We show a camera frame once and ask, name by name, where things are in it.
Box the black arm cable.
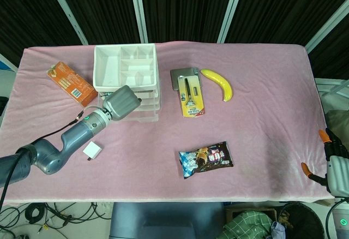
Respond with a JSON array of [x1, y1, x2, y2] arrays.
[[0, 110, 84, 210]]

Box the orange cardboard box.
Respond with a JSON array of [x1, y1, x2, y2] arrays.
[[46, 61, 99, 107]]

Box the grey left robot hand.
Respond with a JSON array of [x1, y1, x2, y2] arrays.
[[101, 85, 142, 121]]

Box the white side rack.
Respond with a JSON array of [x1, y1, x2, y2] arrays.
[[313, 77, 349, 127]]

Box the green plaid cloth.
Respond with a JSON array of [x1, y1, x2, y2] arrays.
[[220, 210, 274, 239]]

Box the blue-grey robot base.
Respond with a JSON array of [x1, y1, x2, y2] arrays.
[[109, 201, 227, 239]]

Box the yellow banana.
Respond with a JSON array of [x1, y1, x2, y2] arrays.
[[200, 68, 234, 103]]

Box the clear plastic drawer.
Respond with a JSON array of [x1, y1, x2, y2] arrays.
[[96, 91, 160, 123]]

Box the black floor cables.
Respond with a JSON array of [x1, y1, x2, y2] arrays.
[[0, 201, 112, 235]]

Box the dark snack bag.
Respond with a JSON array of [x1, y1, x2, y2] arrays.
[[178, 141, 235, 180]]

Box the white drawer organizer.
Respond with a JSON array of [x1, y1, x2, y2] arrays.
[[92, 43, 162, 112]]

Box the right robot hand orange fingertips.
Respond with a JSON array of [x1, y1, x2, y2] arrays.
[[300, 128, 349, 196]]

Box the white charger cube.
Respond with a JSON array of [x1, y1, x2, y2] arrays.
[[82, 141, 104, 161]]

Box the blue white crumpled cloth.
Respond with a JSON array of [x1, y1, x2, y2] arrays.
[[270, 220, 287, 239]]

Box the black trash bin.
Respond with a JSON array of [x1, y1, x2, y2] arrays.
[[280, 201, 326, 239]]

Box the yellow razor blister pack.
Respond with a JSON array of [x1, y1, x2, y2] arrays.
[[177, 74, 207, 118]]

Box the white partition frame post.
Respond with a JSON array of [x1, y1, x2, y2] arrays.
[[304, 0, 349, 55], [216, 0, 248, 44], [129, 0, 149, 44], [44, 0, 89, 46]]

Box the grey flat wallet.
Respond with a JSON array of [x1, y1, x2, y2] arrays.
[[170, 67, 201, 91]]

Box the pink tablecloth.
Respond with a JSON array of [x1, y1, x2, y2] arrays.
[[0, 41, 335, 204]]

